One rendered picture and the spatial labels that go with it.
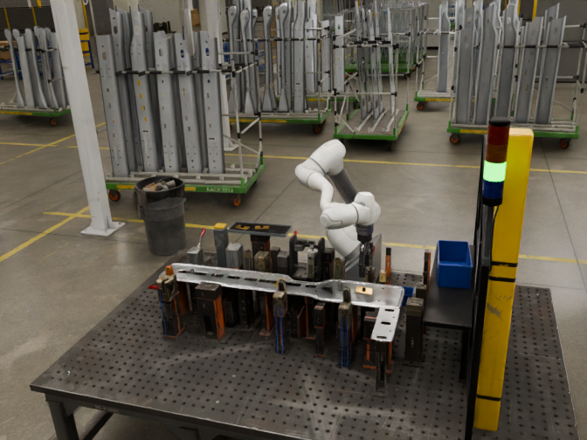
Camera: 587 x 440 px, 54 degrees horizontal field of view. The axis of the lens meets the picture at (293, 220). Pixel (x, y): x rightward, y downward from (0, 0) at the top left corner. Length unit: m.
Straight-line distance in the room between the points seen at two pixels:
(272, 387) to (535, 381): 1.27
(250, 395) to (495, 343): 1.16
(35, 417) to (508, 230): 3.16
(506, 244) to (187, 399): 1.62
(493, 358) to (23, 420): 2.95
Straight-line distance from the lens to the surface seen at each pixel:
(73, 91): 6.41
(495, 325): 2.44
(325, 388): 2.88
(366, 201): 2.78
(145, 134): 7.60
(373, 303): 2.95
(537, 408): 2.93
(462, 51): 9.60
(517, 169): 2.17
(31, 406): 4.33
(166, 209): 5.71
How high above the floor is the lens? 2.52
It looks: 23 degrees down
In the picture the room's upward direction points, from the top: 2 degrees counter-clockwise
